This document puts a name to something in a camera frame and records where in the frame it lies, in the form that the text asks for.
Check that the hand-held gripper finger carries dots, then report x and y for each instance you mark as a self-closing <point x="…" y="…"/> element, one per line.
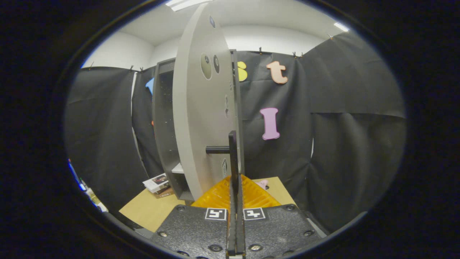
<point x="232" y="216"/>
<point x="240" y="223"/>

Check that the white shoe cabinet door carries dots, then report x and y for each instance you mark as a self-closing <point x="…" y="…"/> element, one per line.
<point x="194" y="118"/>

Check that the dark grey shoe cabinet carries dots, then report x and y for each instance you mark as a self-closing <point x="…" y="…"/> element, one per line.
<point x="163" y="126"/>

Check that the green and pink plush toy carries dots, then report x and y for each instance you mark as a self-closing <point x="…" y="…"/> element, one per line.
<point x="263" y="184"/>

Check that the brown book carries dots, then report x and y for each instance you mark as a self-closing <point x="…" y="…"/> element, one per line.
<point x="165" y="194"/>

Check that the black backdrop cloth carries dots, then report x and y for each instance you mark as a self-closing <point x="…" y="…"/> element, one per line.
<point x="341" y="144"/>

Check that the pile of small clutter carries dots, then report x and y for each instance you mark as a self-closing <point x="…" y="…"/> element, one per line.
<point x="94" y="197"/>

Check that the long ceiling light panel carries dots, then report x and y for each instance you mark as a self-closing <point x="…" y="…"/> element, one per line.
<point x="183" y="4"/>

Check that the small ceiling light panel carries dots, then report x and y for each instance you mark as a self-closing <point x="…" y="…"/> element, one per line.
<point x="341" y="27"/>

